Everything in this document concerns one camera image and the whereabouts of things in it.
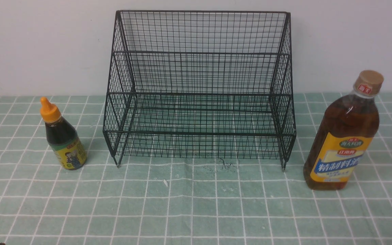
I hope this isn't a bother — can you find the large brown cooking wine bottle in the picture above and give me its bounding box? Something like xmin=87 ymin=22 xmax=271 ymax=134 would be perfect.
xmin=303 ymin=70 xmax=384 ymax=190

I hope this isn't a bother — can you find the black wire mesh rack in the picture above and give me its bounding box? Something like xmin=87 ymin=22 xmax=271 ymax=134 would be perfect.
xmin=103 ymin=10 xmax=297 ymax=170

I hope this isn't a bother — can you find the small orange-capped sauce bottle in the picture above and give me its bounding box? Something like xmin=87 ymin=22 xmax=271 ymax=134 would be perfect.
xmin=40 ymin=97 xmax=87 ymax=170

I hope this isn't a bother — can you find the green white checkered tablecloth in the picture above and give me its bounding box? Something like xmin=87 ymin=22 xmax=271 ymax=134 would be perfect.
xmin=0 ymin=93 xmax=392 ymax=245

